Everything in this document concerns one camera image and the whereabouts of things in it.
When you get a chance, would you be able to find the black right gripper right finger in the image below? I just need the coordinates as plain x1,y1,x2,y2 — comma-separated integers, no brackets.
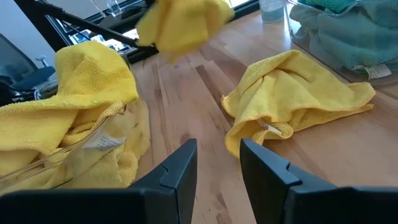
239,138,398,224

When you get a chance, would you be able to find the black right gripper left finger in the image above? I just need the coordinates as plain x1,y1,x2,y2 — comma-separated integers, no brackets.
0,138,198,224

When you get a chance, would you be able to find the yellow microfiber towel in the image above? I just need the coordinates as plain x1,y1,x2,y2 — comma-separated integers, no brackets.
0,40,140,187
136,0,234,62
58,99,152,190
221,49,376,159

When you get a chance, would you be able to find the blue microfiber towel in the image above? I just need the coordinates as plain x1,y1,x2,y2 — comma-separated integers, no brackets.
298,0,358,15
289,2,398,80

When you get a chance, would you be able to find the clear plastic basket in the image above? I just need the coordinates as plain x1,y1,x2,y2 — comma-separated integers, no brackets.
285,0,398,86
0,51,152,191

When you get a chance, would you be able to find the clear plastic water bottle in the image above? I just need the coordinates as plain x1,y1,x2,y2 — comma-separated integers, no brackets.
258,0,286,23

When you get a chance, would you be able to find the black office chair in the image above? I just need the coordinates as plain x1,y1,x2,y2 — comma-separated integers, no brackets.
0,33,57,106

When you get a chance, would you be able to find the black metal table frame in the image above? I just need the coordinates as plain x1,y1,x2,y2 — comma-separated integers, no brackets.
12,0,261,65

